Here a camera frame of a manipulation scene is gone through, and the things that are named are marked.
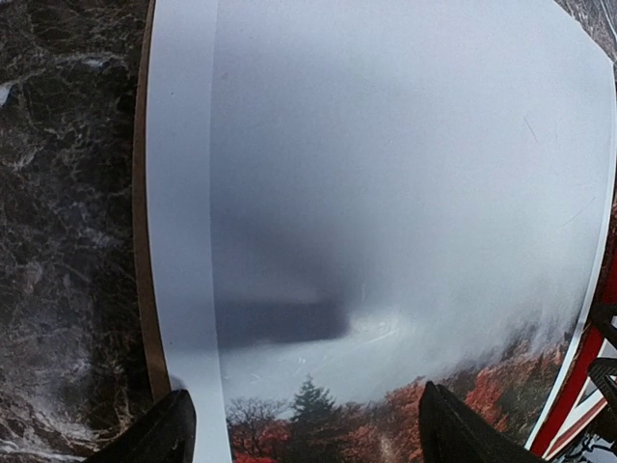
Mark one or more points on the red wooden picture frame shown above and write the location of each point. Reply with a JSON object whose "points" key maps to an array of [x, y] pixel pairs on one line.
{"points": [[568, 409]]}

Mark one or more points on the autumn forest photo print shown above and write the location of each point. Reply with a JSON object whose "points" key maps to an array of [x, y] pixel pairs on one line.
{"points": [[349, 199]]}

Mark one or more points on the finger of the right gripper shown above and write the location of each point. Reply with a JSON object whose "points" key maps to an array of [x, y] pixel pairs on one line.
{"points": [[602, 371]]}

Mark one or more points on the brown cardboard backing board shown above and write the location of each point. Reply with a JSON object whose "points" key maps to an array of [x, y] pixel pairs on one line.
{"points": [[158, 376]]}

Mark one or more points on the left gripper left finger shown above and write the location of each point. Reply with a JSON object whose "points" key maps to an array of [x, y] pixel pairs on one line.
{"points": [[166, 433]]}

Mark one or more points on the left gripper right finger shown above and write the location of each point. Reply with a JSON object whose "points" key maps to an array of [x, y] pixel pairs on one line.
{"points": [[450, 432]]}

